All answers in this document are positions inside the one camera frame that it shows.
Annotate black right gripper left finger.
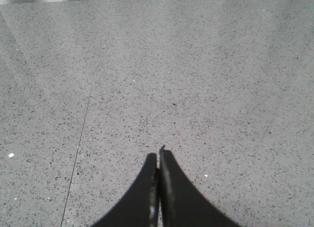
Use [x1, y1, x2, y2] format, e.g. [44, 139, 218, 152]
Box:
[93, 153, 157, 227]

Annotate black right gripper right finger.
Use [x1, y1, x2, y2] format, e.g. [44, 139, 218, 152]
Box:
[159, 146, 239, 227]

